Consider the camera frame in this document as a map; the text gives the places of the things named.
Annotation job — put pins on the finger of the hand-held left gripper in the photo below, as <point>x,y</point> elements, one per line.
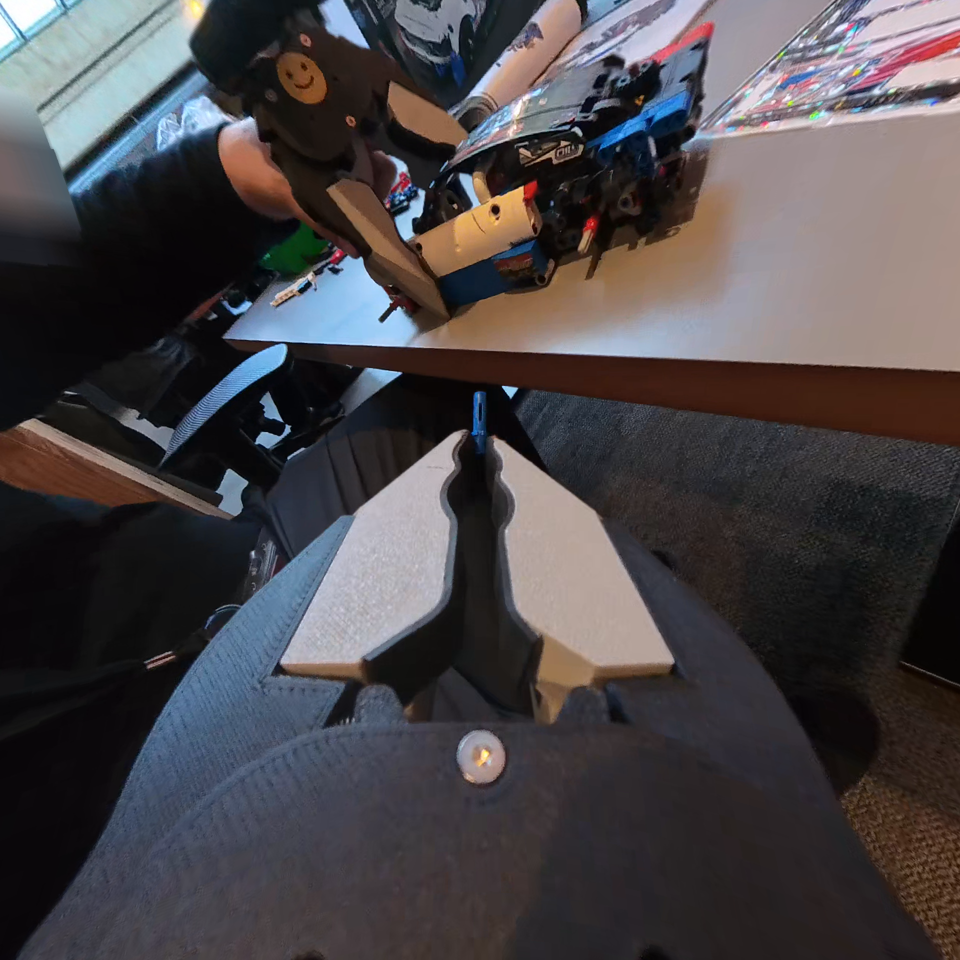
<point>397,270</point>
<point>424,124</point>

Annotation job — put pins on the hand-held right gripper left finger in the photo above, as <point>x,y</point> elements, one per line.
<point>375,592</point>

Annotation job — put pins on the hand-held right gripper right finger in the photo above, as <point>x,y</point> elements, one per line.
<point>577,592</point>

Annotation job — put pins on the pile of toy bricks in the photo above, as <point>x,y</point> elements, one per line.
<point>401,191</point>

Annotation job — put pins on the toy brick car model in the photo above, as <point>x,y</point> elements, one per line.
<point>585,172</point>

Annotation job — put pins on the blue brick pin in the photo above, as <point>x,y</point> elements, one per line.
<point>479,420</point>

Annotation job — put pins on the holographic sticker sheet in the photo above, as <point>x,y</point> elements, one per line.
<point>847,60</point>

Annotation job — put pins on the person's left hand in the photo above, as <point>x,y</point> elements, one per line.
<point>255,176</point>

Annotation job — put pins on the toy car set box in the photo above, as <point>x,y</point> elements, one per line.
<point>435,37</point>

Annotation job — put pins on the green storage bin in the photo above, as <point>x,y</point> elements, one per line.
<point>296,247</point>

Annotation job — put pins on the clear plastic bag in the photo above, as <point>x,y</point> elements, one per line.
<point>187,120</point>

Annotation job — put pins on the open instruction booklet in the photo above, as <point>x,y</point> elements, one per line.
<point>540,37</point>

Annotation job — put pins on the black chair armrest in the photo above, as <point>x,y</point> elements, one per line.
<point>225,405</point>

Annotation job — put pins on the wooden panel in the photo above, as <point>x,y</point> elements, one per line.
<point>75,465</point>

